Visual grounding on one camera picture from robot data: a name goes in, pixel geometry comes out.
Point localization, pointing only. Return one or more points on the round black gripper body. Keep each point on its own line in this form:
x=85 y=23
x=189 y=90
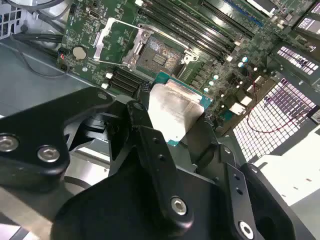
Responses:
x=120 y=212

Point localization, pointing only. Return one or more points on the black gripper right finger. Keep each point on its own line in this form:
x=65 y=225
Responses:
x=241 y=210

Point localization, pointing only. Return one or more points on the metal socket cover frame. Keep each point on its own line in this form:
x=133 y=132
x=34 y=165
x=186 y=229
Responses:
x=100 y=45

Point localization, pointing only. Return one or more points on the silver CPU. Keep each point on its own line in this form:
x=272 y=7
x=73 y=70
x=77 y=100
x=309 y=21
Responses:
x=172 y=110

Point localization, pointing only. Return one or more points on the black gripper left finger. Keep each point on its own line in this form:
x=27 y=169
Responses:
x=32 y=120

